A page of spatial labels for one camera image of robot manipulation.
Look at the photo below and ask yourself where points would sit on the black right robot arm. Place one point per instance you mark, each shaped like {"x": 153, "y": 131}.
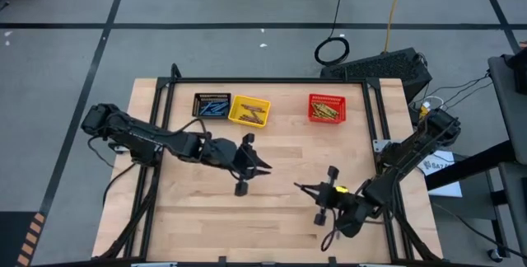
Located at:
{"x": 411, "y": 151}

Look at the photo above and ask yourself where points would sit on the red plastic basket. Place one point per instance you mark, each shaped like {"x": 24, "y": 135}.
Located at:
{"x": 329, "y": 98}

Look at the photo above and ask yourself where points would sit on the white paper sheet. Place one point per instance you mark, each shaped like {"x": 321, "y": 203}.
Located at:
{"x": 442, "y": 176}

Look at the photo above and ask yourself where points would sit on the silver aluminium bracket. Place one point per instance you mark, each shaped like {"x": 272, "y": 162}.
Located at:
{"x": 154, "y": 264}

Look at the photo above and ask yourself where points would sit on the black box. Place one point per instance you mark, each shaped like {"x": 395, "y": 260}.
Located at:
{"x": 520, "y": 69}

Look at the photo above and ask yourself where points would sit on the black plastic basket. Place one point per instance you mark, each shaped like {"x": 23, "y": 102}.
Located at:
{"x": 195, "y": 104}

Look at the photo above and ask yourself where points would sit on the brown crayon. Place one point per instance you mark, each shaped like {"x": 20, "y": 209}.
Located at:
{"x": 254, "y": 115}
{"x": 247, "y": 117}
{"x": 253, "y": 108}
{"x": 251, "y": 119}
{"x": 257, "y": 122}

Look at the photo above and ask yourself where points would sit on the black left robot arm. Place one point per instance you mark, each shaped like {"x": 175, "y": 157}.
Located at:
{"x": 144, "y": 135}

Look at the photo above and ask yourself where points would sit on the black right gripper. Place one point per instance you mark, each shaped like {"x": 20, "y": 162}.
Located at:
{"x": 350, "y": 213}

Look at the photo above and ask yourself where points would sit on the blue crayon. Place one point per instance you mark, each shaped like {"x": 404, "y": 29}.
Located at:
{"x": 216, "y": 113}
{"x": 218, "y": 105}
{"x": 210, "y": 106}
{"x": 205, "y": 108}
{"x": 215, "y": 110}

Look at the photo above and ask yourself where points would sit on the grey side table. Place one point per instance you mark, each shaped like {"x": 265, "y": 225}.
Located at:
{"x": 510, "y": 106}

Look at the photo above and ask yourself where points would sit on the yellow plastic basket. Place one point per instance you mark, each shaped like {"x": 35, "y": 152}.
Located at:
{"x": 236, "y": 116}

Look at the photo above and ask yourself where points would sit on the black table clamp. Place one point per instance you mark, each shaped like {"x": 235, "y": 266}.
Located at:
{"x": 332, "y": 260}
{"x": 222, "y": 260}

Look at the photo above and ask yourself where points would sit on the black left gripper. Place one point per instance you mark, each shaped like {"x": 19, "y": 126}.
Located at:
{"x": 222, "y": 153}

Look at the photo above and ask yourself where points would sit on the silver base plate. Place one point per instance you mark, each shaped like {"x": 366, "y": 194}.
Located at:
{"x": 118, "y": 149}
{"x": 379, "y": 145}

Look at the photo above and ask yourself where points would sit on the black perforated computer case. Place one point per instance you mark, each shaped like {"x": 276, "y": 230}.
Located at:
{"x": 379, "y": 67}

